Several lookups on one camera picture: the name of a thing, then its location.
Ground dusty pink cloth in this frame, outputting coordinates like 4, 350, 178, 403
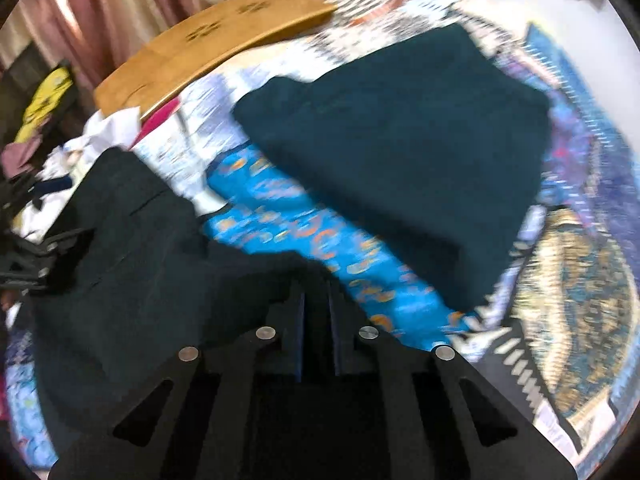
1, 139, 43, 178

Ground folded dark teal garment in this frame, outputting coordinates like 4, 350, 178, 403
231, 24, 557, 312

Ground patterned bedsheet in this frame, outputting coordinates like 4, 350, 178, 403
132, 0, 638, 478

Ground blue printed blanket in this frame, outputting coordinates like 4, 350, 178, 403
4, 144, 478, 468

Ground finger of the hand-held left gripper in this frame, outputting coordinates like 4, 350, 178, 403
0, 261, 53, 292
10, 227, 97, 262

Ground magenta cloth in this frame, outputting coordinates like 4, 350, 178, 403
131, 97, 182, 150

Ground pile of mixed clothes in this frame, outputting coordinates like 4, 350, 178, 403
15, 107, 142, 243

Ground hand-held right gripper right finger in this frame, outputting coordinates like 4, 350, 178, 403
326, 280, 579, 480

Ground yellow cloth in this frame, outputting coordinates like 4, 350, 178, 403
14, 62, 77, 143

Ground wooden board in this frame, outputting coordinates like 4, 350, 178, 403
94, 0, 340, 122

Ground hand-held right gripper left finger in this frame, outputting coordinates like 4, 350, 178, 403
49, 284, 306, 480

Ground pink curtain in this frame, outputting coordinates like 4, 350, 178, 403
0, 0, 238, 92

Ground dark pants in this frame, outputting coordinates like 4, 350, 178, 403
27, 146, 331, 463

